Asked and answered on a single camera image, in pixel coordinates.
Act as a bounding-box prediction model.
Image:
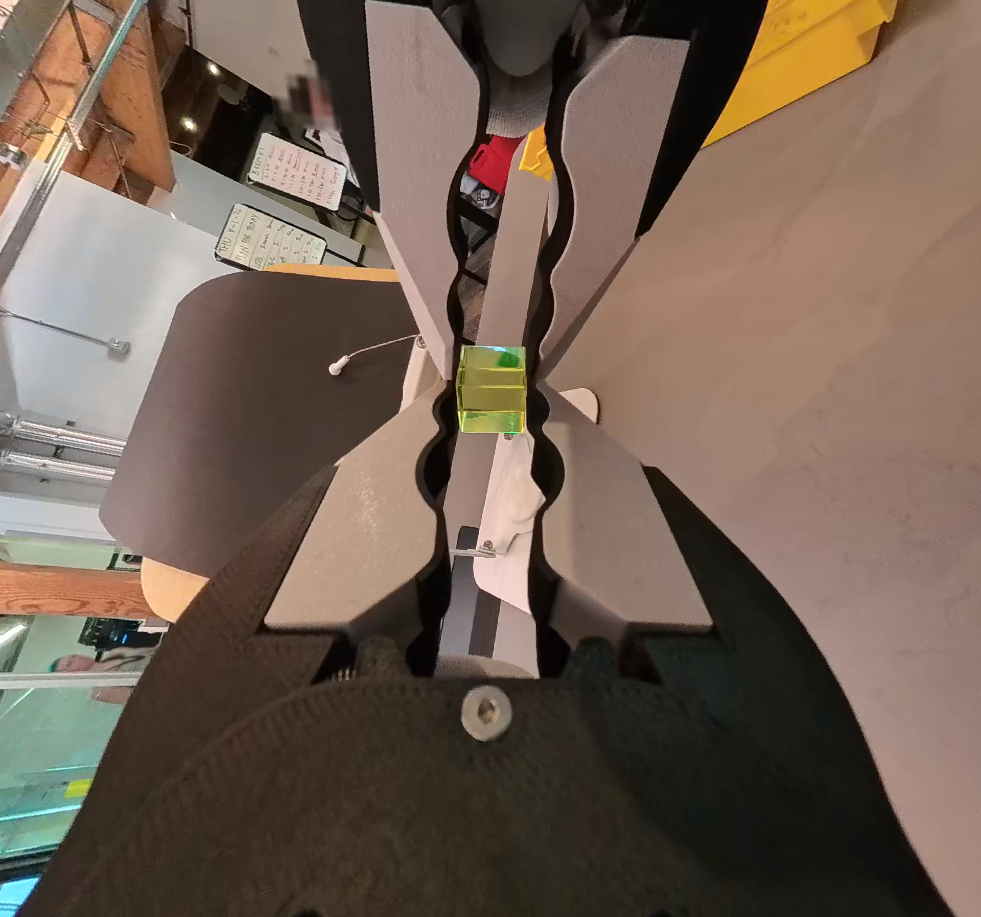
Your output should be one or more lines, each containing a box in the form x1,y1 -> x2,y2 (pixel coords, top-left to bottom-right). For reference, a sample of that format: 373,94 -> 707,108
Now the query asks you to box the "handwritten whiteboard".
213,204 -> 328,273
247,131 -> 349,213

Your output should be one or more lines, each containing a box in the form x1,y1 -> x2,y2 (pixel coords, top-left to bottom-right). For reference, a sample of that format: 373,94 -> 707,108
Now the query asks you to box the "silver pipe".
0,411 -> 127,454
0,448 -> 116,483

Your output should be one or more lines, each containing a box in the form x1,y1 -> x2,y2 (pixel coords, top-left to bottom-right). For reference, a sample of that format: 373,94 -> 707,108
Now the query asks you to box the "orange traffic cone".
462,134 -> 530,211

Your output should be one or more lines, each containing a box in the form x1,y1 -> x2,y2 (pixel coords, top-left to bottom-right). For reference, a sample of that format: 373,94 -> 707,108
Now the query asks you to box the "yellow plastic bin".
520,0 -> 917,182

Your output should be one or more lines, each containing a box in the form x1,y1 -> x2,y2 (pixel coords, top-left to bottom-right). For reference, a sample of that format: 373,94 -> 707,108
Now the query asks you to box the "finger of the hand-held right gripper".
525,34 -> 692,382
364,0 -> 493,382

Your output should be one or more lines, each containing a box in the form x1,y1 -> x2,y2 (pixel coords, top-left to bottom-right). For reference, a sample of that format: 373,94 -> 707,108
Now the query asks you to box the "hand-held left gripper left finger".
264,387 -> 456,661

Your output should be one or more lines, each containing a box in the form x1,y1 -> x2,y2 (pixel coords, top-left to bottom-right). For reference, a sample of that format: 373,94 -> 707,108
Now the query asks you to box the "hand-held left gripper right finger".
529,393 -> 715,674

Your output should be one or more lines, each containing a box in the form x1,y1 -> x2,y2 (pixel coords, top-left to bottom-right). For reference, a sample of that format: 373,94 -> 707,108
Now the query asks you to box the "thin wire with white tip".
328,333 -> 420,376

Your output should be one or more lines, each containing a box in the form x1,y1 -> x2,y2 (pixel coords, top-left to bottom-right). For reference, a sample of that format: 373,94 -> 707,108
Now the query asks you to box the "metal conduit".
0,306 -> 131,356

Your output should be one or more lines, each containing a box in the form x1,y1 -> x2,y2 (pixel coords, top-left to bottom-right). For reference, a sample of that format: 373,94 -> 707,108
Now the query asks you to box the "translucent acrylic cube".
456,344 -> 528,434

